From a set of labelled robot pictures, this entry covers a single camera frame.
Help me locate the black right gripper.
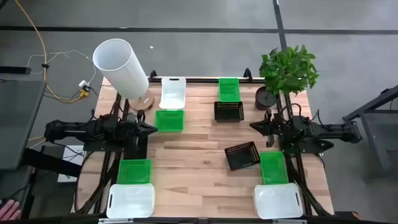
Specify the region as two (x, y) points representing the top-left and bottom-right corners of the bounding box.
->
(249, 108), (280, 149)

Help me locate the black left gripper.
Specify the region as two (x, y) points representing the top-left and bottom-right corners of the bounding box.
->
(134, 109), (159, 139)

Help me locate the black plastic mesh basket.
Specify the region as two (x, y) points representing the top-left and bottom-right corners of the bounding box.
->
(224, 141), (261, 171)
(213, 101), (245, 123)

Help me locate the green plastic mesh basket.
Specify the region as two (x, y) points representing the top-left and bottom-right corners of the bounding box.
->
(117, 159), (153, 185)
(154, 109), (185, 133)
(259, 151), (290, 186)
(218, 77), (241, 103)

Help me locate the white plastic basket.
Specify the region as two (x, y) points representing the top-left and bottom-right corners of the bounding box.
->
(159, 76), (187, 110)
(252, 182), (304, 220)
(106, 183), (156, 220)

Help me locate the green potted plant black pot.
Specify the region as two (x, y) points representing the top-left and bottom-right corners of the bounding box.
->
(254, 45), (320, 111)

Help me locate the white shade wooden base lamp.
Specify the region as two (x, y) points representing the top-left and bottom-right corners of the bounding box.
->
(92, 38), (155, 112)

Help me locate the white cardboard box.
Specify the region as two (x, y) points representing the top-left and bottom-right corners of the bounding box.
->
(57, 144), (87, 184)

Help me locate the black desk crossbar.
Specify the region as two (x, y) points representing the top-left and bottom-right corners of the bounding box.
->
(21, 147), (82, 178)

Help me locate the dark grey metal table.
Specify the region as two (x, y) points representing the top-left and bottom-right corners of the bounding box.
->
(341, 83), (398, 181)

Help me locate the grey desk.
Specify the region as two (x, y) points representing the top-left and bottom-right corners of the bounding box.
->
(0, 80), (47, 171)

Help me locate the black flat bar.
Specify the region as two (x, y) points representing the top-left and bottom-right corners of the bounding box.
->
(0, 65), (32, 75)

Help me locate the person's hand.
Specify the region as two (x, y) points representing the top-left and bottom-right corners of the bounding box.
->
(0, 199), (22, 221)

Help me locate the black aluminium rig frame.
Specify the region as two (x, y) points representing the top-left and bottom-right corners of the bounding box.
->
(73, 67), (335, 224)

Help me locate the thin white cable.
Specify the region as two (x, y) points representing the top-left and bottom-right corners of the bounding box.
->
(26, 49), (98, 86)

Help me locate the yellow cable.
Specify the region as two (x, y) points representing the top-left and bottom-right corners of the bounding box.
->
(14, 0), (91, 104)

